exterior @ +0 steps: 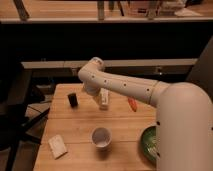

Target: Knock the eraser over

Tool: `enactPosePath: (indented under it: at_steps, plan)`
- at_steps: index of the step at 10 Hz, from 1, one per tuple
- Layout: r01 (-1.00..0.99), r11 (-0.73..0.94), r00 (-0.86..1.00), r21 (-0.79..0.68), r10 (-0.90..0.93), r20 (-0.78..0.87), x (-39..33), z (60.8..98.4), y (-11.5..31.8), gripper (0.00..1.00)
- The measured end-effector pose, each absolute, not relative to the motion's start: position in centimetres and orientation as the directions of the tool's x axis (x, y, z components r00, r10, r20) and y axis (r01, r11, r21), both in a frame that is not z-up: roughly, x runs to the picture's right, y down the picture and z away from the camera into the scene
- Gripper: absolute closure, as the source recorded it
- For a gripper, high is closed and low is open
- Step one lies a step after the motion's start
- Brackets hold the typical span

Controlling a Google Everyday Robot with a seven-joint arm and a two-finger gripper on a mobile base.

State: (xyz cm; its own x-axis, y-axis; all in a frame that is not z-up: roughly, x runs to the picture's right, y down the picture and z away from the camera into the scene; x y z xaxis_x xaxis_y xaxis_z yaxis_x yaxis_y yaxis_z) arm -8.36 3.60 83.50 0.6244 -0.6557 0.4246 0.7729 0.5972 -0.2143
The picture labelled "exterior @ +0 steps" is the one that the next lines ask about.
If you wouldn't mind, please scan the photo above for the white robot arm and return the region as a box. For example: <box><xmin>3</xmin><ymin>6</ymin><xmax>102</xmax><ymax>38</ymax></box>
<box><xmin>78</xmin><ymin>57</ymin><xmax>213</xmax><ymax>171</ymax></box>

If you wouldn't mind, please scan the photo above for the orange carrot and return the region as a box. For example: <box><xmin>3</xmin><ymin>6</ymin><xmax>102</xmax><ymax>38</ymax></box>
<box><xmin>128</xmin><ymin>98</ymin><xmax>137</xmax><ymax>112</ymax></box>

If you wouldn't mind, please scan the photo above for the white paper cup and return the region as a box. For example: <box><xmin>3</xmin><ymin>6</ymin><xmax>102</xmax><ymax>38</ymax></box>
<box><xmin>91</xmin><ymin>127</ymin><xmax>111</xmax><ymax>150</ymax></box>

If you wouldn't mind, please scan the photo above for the white sponge pad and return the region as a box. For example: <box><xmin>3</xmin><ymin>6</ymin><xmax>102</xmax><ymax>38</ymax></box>
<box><xmin>48</xmin><ymin>135</ymin><xmax>67</xmax><ymax>159</ymax></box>

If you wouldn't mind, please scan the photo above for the green ceramic plate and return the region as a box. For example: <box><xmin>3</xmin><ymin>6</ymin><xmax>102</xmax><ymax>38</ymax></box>
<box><xmin>139</xmin><ymin>126</ymin><xmax>157</xmax><ymax>165</ymax></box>

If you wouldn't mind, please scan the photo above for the dark chair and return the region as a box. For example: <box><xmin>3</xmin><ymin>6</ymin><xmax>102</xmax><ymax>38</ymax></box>
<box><xmin>0</xmin><ymin>64</ymin><xmax>49</xmax><ymax>171</ymax></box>

